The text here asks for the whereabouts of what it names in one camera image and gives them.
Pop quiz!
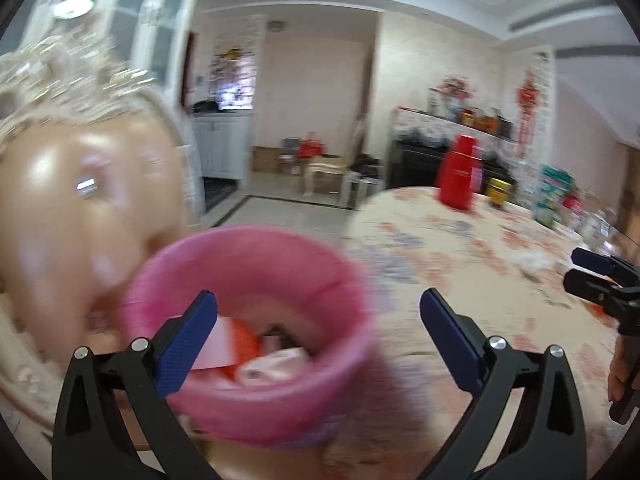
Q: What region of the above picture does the pink lined trash bin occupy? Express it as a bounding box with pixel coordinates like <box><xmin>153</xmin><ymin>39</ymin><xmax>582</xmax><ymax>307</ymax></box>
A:
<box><xmin>118</xmin><ymin>226</ymin><xmax>374</xmax><ymax>448</ymax></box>

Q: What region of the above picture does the person right hand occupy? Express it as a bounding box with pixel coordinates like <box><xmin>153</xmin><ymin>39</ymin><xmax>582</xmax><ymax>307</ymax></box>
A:
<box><xmin>608</xmin><ymin>335</ymin><xmax>631</xmax><ymax>402</ymax></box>

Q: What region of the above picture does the crumpled white tissue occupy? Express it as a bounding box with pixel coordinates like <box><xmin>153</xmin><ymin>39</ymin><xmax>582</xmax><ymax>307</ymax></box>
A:
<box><xmin>513</xmin><ymin>250</ymin><xmax>553</xmax><ymax>276</ymax></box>

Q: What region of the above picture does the floral tablecloth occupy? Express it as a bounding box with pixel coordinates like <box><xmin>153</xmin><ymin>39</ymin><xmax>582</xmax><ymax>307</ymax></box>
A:
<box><xmin>324</xmin><ymin>188</ymin><xmax>623</xmax><ymax>479</ymax></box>

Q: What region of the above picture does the green snack bag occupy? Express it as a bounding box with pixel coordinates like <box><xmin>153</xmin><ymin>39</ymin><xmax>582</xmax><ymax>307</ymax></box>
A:
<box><xmin>532</xmin><ymin>165</ymin><xmax>573</xmax><ymax>229</ymax></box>

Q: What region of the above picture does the yellow lid jar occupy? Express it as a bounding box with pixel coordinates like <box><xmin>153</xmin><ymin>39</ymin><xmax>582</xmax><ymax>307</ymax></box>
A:
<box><xmin>486</xmin><ymin>178</ymin><xmax>513</xmax><ymax>209</ymax></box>

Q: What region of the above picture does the red thermos flask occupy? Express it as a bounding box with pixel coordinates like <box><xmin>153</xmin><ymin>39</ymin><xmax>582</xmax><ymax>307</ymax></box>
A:
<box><xmin>436</xmin><ymin>134</ymin><xmax>483</xmax><ymax>211</ymax></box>

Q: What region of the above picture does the red chinese knot ornament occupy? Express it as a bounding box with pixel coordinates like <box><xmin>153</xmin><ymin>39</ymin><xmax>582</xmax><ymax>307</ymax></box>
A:
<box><xmin>518</xmin><ymin>70</ymin><xmax>539</xmax><ymax>148</ymax></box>

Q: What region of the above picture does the orange foam fruit net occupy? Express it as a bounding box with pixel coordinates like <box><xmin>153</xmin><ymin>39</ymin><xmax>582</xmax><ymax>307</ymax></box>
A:
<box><xmin>219</xmin><ymin>318</ymin><xmax>262</xmax><ymax>382</ymax></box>

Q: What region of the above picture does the black piano with lace cover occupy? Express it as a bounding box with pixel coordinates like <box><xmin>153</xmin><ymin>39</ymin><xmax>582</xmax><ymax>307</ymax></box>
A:
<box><xmin>386</xmin><ymin>106</ymin><xmax>518</xmax><ymax>193</ymax></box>

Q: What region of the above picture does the flower vase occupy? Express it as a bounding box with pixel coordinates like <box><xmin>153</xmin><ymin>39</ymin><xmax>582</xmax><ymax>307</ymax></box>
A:
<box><xmin>436</xmin><ymin>76</ymin><xmax>473</xmax><ymax>122</ymax></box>

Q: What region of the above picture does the cream side chair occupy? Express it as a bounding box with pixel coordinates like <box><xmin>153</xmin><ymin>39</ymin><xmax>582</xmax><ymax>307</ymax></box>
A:
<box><xmin>301</xmin><ymin>114</ymin><xmax>369</xmax><ymax>198</ymax></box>

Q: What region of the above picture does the left beige dining chair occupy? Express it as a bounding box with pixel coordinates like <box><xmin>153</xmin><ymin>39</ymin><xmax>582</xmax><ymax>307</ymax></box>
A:
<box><xmin>1</xmin><ymin>27</ymin><xmax>204</xmax><ymax>428</ymax></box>

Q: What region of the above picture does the red handbag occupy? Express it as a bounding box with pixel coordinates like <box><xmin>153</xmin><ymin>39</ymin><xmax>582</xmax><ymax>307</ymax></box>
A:
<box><xmin>297</xmin><ymin>131</ymin><xmax>326</xmax><ymax>160</ymax></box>

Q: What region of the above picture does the cardboard box on floor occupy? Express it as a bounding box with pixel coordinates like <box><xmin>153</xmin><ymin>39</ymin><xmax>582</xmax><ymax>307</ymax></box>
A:
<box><xmin>252</xmin><ymin>146</ymin><xmax>281</xmax><ymax>174</ymax></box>

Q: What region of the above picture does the tall white glass cabinet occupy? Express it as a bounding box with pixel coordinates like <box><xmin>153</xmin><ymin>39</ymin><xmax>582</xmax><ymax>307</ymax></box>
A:
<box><xmin>1</xmin><ymin>0</ymin><xmax>196</xmax><ymax>103</ymax></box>

